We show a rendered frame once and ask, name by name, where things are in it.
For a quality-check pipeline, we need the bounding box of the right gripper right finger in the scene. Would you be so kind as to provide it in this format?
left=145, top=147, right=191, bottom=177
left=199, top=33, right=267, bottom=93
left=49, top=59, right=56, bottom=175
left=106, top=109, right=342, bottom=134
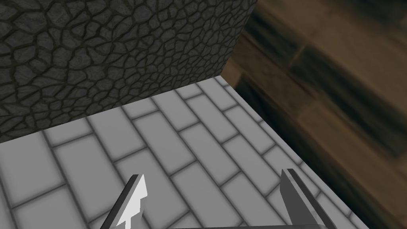
left=279, top=168, right=338, bottom=229

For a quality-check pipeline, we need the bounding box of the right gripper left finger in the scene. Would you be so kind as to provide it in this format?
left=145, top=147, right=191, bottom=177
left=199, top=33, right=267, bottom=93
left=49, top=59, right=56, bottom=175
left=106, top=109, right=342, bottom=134
left=100, top=173, right=148, bottom=229

